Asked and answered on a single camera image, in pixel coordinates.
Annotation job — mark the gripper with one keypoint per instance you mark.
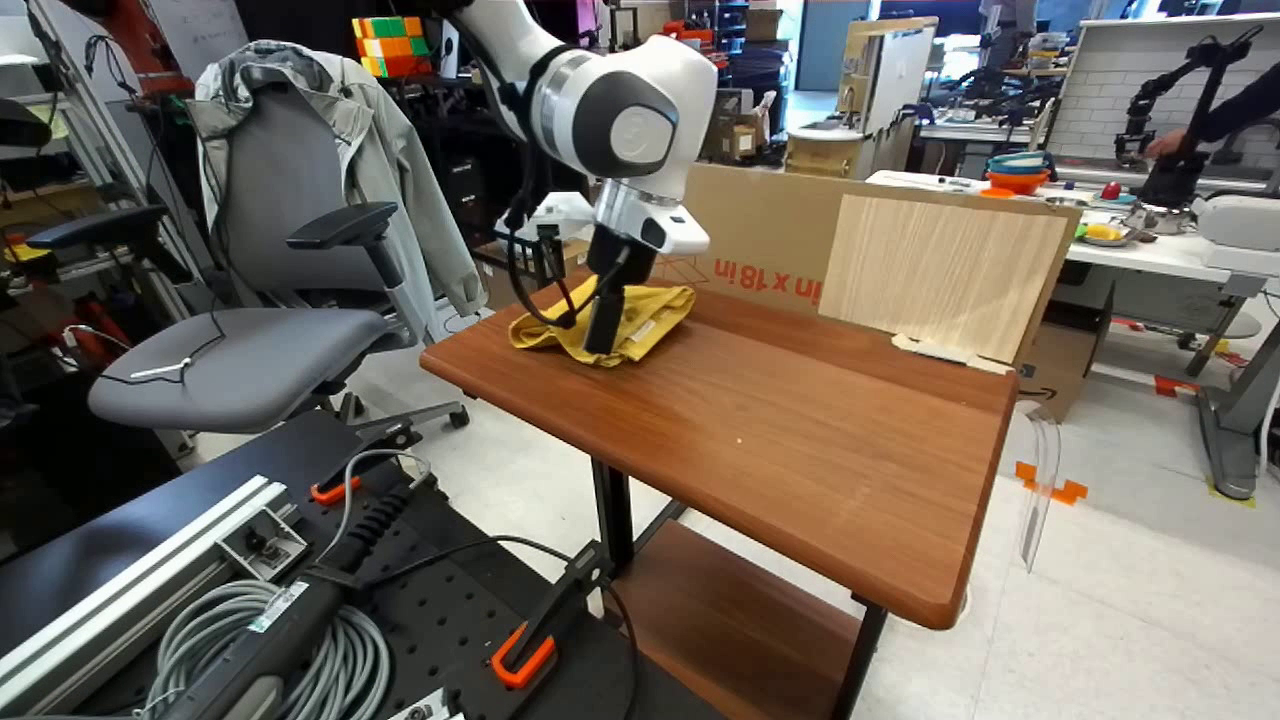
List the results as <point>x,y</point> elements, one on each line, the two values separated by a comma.
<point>620,258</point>

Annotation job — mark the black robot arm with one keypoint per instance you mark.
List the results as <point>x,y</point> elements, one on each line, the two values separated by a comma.
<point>1185,110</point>

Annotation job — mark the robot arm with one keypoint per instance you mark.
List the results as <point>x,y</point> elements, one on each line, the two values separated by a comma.
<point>640,120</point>

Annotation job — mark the person's forearm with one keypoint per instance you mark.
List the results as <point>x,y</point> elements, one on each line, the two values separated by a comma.
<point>1235,108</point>

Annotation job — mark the yellow towel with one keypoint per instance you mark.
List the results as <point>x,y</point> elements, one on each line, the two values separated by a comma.
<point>655,312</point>

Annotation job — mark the large cardboard box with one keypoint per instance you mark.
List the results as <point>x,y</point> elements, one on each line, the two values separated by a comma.
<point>770,230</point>

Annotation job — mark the stack of cardboard boxes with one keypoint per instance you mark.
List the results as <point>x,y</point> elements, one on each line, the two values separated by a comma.
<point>738,128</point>

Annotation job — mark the grey jacket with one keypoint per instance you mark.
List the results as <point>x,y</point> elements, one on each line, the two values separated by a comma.
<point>395,170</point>

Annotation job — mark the wooden cabinet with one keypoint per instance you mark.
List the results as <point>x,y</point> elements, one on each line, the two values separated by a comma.
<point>870,100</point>

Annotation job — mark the colourful cube stack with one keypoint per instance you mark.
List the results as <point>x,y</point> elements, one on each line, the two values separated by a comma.
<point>392,45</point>

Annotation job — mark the light wooden panel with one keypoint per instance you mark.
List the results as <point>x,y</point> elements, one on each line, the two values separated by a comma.
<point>940,275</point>

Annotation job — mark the black and orange clamp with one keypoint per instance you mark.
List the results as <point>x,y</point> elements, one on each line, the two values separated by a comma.
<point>530,650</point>
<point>345,485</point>

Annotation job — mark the grey office chair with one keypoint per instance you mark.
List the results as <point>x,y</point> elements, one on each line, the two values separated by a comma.
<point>250,365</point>

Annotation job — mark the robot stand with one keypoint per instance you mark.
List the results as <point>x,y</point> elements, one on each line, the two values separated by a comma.
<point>440,620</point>

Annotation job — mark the stack of coloured bowls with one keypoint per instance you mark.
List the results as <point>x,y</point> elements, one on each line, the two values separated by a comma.
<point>1018,178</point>

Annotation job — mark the clear plastic sheet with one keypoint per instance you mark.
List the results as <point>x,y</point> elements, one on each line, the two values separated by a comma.
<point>1040,480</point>

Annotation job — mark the plate with yellow food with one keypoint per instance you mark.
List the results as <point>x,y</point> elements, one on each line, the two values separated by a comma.
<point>1105,235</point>

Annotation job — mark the orange floor tape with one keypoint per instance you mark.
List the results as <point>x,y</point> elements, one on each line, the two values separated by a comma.
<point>1050,488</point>

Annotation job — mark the white tile board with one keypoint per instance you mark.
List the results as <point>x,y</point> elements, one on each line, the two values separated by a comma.
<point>1100,90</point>

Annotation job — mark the white desk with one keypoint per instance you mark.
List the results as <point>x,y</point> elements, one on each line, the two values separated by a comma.
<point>1160,255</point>

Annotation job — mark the white appliance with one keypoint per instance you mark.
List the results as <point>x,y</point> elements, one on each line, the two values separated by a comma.
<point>1240,220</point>

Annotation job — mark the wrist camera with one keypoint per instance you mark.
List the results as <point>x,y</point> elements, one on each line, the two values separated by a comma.
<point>550,215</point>

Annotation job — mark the aluminium rail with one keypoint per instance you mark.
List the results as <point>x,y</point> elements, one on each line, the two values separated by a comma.
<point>140,570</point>

